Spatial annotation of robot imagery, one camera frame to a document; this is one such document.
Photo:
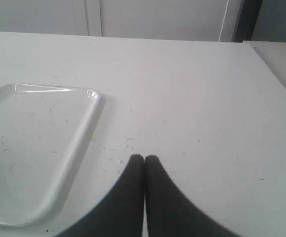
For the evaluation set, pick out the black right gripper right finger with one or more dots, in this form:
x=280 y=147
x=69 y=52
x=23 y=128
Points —
x=169 y=212

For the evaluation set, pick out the white plastic tray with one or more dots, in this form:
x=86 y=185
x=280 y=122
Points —
x=44 y=130

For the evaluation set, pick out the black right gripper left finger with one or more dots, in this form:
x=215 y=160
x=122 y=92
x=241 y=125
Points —
x=120 y=212

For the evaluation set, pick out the dark vertical post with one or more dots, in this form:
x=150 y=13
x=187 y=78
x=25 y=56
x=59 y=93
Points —
x=246 y=20

